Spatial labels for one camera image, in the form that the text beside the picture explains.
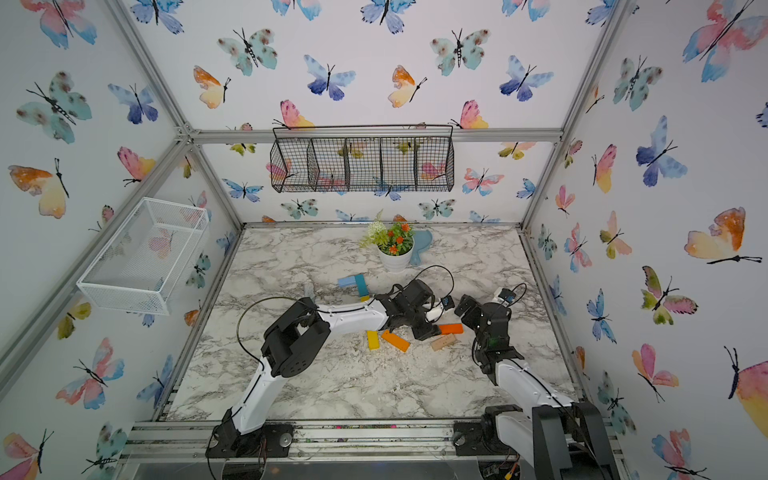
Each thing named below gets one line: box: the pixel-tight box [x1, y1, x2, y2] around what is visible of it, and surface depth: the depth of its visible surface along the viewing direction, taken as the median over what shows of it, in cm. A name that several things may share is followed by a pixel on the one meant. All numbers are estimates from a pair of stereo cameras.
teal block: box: [355, 274, 369, 297], surface depth 106 cm
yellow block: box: [367, 330, 381, 351], surface depth 92 cm
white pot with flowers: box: [359, 209, 415, 273], surface depth 99 cm
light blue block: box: [337, 276, 356, 288], surface depth 106 cm
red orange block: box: [438, 323, 465, 335], surface depth 93 cm
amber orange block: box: [382, 329, 410, 352], surface depth 93 cm
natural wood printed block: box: [431, 333, 456, 351], surface depth 92 cm
